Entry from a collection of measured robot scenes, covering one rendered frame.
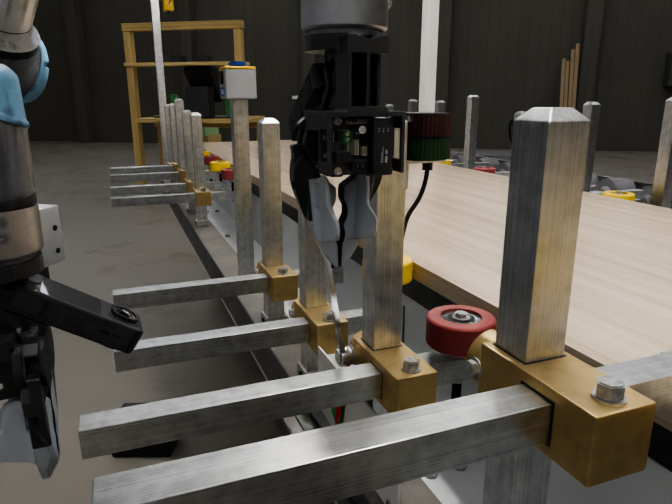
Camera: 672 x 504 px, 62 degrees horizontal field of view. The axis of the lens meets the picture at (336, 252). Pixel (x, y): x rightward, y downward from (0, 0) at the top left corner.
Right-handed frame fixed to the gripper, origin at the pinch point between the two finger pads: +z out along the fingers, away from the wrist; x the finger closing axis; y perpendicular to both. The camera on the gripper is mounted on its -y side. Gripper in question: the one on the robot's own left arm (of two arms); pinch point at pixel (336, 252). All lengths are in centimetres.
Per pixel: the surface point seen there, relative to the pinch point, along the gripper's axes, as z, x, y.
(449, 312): 10.0, 16.0, -3.4
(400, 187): -5.5, 9.0, -3.7
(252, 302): 30, 6, -69
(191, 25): -98, 80, -681
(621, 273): 10, 49, -9
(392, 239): 0.3, 8.2, -3.7
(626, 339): 10.4, 30.1, 9.5
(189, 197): 19, 3, -150
